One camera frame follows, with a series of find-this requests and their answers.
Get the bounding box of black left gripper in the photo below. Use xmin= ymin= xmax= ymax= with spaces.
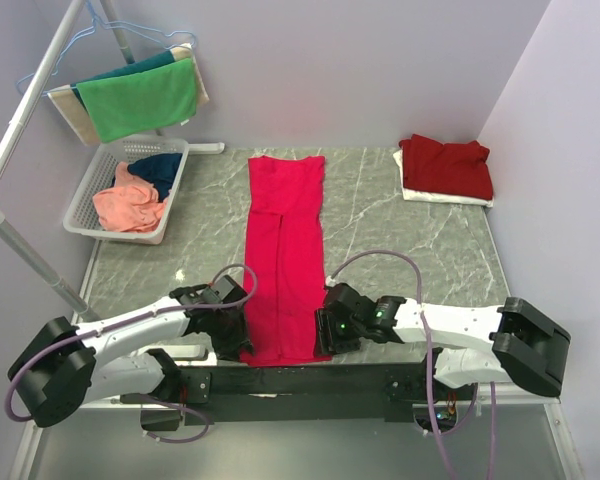
xmin=207 ymin=305 xmax=256 ymax=362

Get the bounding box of pink red t-shirt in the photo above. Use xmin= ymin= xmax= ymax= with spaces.
xmin=240 ymin=156 xmax=331 ymax=367

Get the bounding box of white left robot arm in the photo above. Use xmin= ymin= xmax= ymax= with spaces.
xmin=5 ymin=275 xmax=254 ymax=428

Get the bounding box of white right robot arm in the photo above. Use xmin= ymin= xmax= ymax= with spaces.
xmin=314 ymin=283 xmax=571 ymax=399

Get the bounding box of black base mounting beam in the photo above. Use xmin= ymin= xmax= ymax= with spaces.
xmin=119 ymin=363 xmax=481 ymax=432

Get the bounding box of white folded t-shirt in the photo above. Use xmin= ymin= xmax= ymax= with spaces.
xmin=392 ymin=148 xmax=495 ymax=208

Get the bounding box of salmon t-shirt in basket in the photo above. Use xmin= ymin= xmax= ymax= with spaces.
xmin=92 ymin=162 xmax=167 ymax=233

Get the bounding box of white laundry basket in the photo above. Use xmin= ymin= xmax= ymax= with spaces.
xmin=63 ymin=135 xmax=189 ymax=245

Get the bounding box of navy t-shirt in basket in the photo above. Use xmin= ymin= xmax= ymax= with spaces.
xmin=127 ymin=153 xmax=182 ymax=202

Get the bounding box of dark red folded t-shirt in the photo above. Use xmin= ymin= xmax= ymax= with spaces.
xmin=398 ymin=133 xmax=495 ymax=199

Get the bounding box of green hanging towel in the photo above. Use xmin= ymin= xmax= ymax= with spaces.
xmin=76 ymin=58 xmax=198 ymax=143

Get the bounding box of white clothes rack pole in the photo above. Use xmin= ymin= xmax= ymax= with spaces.
xmin=0 ymin=1 xmax=92 ymax=325

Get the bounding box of teal hanging towel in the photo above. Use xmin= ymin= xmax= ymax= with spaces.
xmin=71 ymin=50 xmax=175 ymax=116

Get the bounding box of beige hanging towel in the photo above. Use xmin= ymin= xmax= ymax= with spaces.
xmin=46 ymin=43 xmax=209 ymax=145

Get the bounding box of aluminium rail frame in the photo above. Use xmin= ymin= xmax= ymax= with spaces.
xmin=12 ymin=398 xmax=584 ymax=479

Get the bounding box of blue wire hanger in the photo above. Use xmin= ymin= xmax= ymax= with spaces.
xmin=15 ymin=10 xmax=198 ymax=99

